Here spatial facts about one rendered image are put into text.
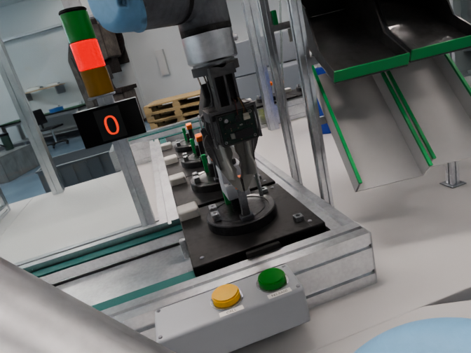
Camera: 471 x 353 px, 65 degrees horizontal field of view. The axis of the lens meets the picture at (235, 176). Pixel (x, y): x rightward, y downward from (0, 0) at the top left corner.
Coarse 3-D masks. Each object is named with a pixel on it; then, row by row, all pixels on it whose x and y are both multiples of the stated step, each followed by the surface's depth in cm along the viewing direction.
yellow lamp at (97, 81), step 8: (88, 72) 68; (96, 72) 68; (104, 72) 70; (88, 80) 69; (96, 80) 69; (104, 80) 70; (88, 88) 69; (96, 88) 69; (104, 88) 70; (112, 88) 71; (88, 96) 71
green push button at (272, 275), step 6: (264, 270) 54; (270, 270) 54; (276, 270) 54; (282, 270) 54; (258, 276) 54; (264, 276) 53; (270, 276) 53; (276, 276) 52; (282, 276) 52; (264, 282) 52; (270, 282) 51; (276, 282) 51; (282, 282) 52; (264, 288) 52; (270, 288) 51; (276, 288) 51
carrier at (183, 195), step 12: (204, 156) 98; (180, 180) 102; (192, 180) 96; (204, 180) 94; (216, 180) 90; (252, 180) 92; (264, 180) 89; (180, 192) 96; (192, 192) 94; (204, 192) 91; (216, 192) 90; (180, 204) 88; (204, 204) 85
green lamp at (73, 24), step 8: (64, 16) 65; (72, 16) 65; (80, 16) 66; (88, 16) 67; (64, 24) 66; (72, 24) 65; (80, 24) 66; (88, 24) 67; (72, 32) 66; (80, 32) 66; (88, 32) 67; (72, 40) 66; (80, 40) 66
